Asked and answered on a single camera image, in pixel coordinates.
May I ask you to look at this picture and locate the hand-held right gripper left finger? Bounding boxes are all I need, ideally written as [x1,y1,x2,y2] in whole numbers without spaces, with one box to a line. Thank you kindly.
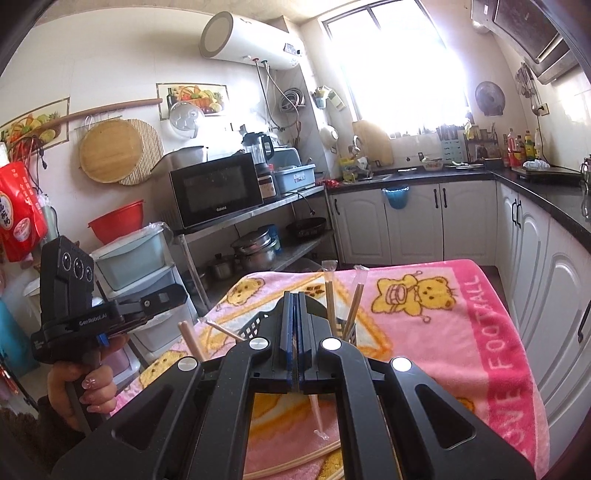
[51,291,298,480]

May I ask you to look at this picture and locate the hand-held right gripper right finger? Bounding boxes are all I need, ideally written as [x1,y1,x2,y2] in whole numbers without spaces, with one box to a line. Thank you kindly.
[298,292,536,480]

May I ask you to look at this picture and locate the dark green perforated utensil holder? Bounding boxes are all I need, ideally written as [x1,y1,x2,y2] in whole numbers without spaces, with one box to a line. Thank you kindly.
[235,310,358,347]

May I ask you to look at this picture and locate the group of chopsticks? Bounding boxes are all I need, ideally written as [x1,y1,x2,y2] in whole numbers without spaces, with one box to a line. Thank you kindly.
[178,260,370,480]

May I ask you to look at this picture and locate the person's left forearm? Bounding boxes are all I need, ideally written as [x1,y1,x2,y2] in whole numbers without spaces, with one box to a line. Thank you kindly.
[0,397,93,480]

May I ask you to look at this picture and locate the hanging utensils near hood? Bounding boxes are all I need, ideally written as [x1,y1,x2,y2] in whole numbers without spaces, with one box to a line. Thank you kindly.
[515,62,539,100]

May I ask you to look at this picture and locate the person's left hand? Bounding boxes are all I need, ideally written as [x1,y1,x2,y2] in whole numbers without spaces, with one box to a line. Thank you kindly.
[47,335,131,431]

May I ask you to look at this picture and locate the mint plastic drawer tower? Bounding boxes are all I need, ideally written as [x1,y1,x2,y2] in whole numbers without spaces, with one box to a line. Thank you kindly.
[89,225,188,365]

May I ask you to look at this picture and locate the red plastic basin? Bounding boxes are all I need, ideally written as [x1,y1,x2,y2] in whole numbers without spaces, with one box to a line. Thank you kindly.
[88,199,145,245]

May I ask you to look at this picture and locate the red snack bag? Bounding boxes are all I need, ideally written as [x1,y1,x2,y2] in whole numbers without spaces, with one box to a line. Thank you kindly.
[0,161,49,264]

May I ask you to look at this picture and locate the stacked stainless steel pots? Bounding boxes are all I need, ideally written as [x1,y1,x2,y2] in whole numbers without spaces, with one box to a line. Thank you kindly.
[231,228,282,273]

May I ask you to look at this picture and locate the small steel pot with lid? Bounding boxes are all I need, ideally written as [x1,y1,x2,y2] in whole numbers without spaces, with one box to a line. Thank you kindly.
[208,254,241,280]

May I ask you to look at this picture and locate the black wok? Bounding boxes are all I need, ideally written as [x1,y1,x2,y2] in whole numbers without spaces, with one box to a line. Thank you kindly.
[286,217,328,241]

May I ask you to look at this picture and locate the pink printed bear blanket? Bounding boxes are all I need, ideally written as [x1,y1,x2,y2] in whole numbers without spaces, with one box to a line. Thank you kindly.
[108,258,550,480]

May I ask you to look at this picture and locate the stainless steel shelf rack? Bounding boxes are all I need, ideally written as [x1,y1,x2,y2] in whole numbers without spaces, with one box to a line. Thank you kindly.
[173,185,340,315]

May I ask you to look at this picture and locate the round bamboo board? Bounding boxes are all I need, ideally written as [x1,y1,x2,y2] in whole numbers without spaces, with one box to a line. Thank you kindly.
[78,121,144,184]

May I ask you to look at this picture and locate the round striped bamboo mat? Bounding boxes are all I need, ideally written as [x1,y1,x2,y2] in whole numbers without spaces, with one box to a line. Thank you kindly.
[117,119,164,186]

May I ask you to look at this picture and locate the wooden rolling pin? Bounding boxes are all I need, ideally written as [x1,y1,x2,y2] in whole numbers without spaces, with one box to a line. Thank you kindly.
[25,97,164,137]

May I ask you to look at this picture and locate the black microwave oven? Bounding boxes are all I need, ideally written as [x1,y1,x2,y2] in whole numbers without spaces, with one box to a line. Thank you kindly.
[168,152,265,230]

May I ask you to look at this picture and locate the blue-grey plastic dish box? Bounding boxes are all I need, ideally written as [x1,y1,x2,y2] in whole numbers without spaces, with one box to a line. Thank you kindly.
[272,164,317,195]

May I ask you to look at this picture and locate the blue hanging bin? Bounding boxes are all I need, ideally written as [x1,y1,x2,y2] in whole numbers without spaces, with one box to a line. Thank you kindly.
[382,186,410,209]

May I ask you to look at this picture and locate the white lower kitchen cabinets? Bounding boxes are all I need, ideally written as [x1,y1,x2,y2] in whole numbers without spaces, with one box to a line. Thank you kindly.
[329,178,591,416]

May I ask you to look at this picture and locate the white plastic dome cover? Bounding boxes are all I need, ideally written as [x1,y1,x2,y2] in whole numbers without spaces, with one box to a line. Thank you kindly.
[169,100,205,139]

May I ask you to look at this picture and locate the black blender jug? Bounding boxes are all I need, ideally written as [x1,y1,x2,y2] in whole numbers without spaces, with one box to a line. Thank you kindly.
[242,131,275,176]

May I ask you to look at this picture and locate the beige cutting board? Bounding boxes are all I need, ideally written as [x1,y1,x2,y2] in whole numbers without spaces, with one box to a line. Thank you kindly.
[352,119,394,169]

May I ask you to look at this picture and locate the mint knife block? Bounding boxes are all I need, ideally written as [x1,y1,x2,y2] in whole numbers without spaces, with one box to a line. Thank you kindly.
[440,124,467,163]

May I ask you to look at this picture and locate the black dish rack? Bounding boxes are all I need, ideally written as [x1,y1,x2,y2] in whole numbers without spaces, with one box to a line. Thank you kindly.
[466,129,506,169]

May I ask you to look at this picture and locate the black kitchen countertop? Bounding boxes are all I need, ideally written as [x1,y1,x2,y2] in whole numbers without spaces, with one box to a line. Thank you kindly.
[329,166,591,241]

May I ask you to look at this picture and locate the group of condiment bottles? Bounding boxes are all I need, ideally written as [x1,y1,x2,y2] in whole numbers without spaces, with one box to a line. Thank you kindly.
[505,128,546,169]

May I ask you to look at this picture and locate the kitchen window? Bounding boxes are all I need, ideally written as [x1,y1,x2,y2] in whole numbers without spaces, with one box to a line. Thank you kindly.
[321,0,472,139]

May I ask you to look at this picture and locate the black induction cooker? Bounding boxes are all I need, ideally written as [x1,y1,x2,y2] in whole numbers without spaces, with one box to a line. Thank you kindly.
[510,165,583,180]

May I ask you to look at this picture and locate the white water heater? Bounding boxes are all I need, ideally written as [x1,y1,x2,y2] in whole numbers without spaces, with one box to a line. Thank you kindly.
[200,11,305,72]

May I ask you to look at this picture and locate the black range hood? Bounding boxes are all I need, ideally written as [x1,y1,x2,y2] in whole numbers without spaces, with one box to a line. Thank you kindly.
[471,0,583,86]

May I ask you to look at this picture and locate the fruit wall picture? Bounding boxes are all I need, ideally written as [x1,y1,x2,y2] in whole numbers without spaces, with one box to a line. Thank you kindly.
[0,97,71,148]
[156,83,228,121]

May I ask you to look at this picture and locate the coiled grey hose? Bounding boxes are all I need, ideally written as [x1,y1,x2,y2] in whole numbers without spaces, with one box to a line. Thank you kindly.
[278,88,308,114]

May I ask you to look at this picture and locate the wall-mounted utensil cup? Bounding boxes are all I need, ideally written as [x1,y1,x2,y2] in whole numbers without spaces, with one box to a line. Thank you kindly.
[313,85,345,112]

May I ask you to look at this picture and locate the round grey wall fan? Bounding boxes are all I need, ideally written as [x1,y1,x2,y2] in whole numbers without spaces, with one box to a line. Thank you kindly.
[475,80,506,116]

